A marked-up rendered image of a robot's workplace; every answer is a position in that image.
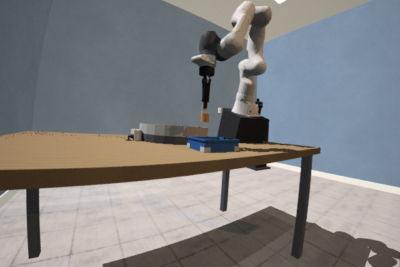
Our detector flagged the blue plastic crate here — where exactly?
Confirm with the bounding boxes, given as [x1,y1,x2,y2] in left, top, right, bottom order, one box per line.
[187,136,240,153]

